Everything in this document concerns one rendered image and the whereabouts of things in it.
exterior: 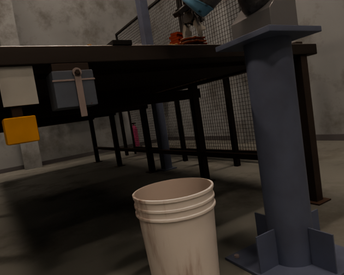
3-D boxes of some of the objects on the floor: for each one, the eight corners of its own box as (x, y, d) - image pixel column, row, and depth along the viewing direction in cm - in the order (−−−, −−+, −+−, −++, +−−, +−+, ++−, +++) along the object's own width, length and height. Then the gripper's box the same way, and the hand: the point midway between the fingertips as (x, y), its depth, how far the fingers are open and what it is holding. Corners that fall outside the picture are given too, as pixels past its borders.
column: (369, 257, 111) (345, 20, 104) (304, 303, 93) (270, 17, 86) (285, 231, 144) (262, 48, 137) (225, 259, 126) (195, 51, 119)
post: (177, 168, 350) (144, -44, 331) (164, 171, 341) (130, -46, 322) (169, 167, 365) (137, -36, 346) (157, 170, 356) (124, -38, 337)
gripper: (208, -6, 147) (214, 36, 149) (185, 6, 160) (191, 45, 162) (196, -9, 142) (202, 35, 143) (173, 5, 155) (179, 45, 157)
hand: (192, 39), depth 151 cm, fingers open, 11 cm apart
